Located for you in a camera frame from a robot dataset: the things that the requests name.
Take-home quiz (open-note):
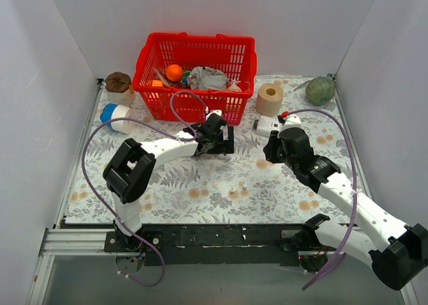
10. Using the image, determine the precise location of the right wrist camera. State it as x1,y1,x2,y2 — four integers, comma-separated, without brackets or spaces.
278,112,301,132

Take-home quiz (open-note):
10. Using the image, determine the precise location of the red plastic shopping basket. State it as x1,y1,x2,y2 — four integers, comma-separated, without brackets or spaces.
132,33,257,125

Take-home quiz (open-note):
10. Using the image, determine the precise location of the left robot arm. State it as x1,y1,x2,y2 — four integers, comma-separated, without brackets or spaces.
103,112,234,251

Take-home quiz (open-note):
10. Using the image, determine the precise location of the white earbud charging case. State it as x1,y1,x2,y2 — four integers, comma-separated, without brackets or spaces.
220,154,231,161

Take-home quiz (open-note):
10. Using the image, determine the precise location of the brown paper roll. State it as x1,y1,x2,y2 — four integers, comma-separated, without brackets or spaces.
255,83,284,117

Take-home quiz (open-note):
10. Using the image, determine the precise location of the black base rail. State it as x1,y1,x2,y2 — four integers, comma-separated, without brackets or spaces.
103,223,338,268

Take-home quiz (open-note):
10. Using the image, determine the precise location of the crumpled grey foil bag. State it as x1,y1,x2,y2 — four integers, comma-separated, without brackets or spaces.
187,66,229,90

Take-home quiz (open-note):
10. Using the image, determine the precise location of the beige toy in basket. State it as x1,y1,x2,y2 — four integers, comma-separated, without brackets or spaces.
228,83,241,92

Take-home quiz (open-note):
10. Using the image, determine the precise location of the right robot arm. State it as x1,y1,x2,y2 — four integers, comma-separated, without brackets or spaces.
263,127,427,290

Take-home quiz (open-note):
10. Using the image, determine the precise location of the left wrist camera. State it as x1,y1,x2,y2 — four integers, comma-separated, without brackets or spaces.
205,109,223,119

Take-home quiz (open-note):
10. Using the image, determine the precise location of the green melon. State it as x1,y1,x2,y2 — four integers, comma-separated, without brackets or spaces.
305,76,336,106

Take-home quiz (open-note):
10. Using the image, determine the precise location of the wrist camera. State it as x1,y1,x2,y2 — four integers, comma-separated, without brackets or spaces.
205,109,223,119
278,112,301,132

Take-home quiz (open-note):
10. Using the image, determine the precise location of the floral table mat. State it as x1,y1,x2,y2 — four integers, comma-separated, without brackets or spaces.
65,76,352,225

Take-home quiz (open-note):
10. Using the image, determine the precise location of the orange fruit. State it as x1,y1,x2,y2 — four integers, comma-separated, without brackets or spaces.
165,64,183,82

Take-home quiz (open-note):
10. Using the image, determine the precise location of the small orange box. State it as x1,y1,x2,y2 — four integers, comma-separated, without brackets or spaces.
152,80,163,87

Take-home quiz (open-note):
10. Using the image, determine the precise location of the white rectangular bottle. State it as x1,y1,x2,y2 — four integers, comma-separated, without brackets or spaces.
253,116,283,138

